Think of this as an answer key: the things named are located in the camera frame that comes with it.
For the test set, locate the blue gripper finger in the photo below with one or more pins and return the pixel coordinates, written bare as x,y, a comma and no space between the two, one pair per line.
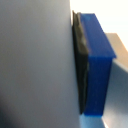
98,66

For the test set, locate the dark brown drawer cabinet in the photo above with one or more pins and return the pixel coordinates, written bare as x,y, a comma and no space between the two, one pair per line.
33,66

